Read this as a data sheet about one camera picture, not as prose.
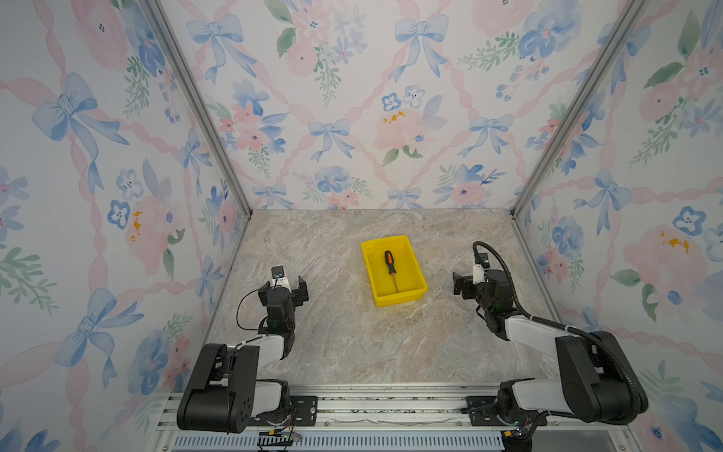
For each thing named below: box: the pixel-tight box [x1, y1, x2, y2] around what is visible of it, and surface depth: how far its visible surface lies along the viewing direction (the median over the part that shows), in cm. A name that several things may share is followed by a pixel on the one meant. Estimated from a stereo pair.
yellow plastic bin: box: [360, 234, 429, 308], surface depth 100 cm
